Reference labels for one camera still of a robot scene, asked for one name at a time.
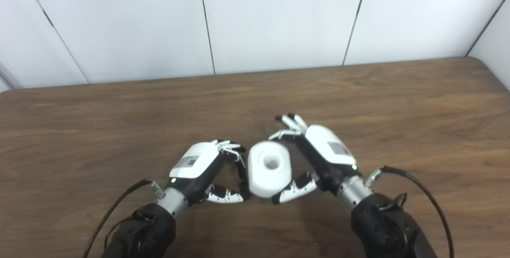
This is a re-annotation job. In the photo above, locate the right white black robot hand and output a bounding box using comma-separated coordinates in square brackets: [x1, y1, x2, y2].
[268, 112, 358, 205]

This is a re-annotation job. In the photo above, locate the round white plastic piece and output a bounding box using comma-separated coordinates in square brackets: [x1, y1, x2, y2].
[247, 140, 293, 199]

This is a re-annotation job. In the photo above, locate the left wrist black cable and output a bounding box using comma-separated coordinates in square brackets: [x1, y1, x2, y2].
[82, 179, 165, 258]

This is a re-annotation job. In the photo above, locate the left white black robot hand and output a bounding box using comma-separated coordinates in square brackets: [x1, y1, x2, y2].
[169, 140, 247, 205]

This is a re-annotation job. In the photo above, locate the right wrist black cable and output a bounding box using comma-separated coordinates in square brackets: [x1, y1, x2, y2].
[365, 165, 455, 258]

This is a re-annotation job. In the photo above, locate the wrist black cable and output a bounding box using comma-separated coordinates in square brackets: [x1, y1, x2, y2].
[365, 165, 455, 258]
[82, 179, 165, 258]

